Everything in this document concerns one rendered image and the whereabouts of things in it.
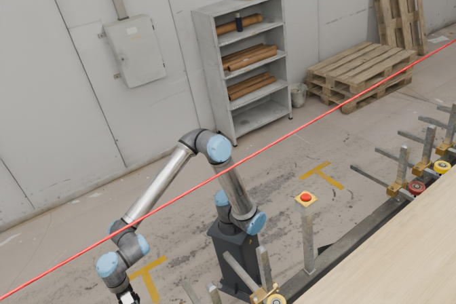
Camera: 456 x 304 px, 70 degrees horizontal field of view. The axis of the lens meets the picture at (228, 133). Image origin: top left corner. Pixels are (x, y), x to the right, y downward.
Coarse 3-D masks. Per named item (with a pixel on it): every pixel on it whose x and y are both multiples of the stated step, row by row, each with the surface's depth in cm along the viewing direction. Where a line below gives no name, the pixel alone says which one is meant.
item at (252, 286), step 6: (228, 252) 170; (228, 258) 168; (234, 264) 164; (240, 270) 161; (240, 276) 160; (246, 276) 157; (246, 282) 155; (252, 282) 154; (252, 288) 152; (258, 288) 151; (264, 300) 146
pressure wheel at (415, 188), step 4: (412, 184) 178; (416, 184) 177; (420, 184) 177; (408, 188) 177; (412, 188) 175; (416, 188) 175; (420, 188) 175; (424, 188) 174; (412, 192) 175; (416, 192) 174; (420, 192) 173; (416, 196) 179
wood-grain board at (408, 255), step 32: (448, 192) 170; (416, 224) 157; (448, 224) 154; (352, 256) 148; (384, 256) 146; (416, 256) 143; (448, 256) 141; (320, 288) 138; (352, 288) 136; (384, 288) 134; (416, 288) 132; (448, 288) 130
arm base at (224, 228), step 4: (220, 220) 207; (220, 224) 209; (224, 224) 206; (228, 224) 204; (232, 224) 204; (220, 228) 209; (224, 228) 207; (228, 228) 205; (232, 228) 205; (236, 228) 206; (224, 232) 207; (228, 232) 206; (232, 232) 206; (236, 232) 206; (240, 232) 207
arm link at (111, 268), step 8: (104, 256) 134; (112, 256) 133; (120, 256) 134; (96, 264) 132; (104, 264) 131; (112, 264) 130; (120, 264) 133; (104, 272) 129; (112, 272) 130; (120, 272) 133; (104, 280) 132; (112, 280) 132; (120, 280) 135
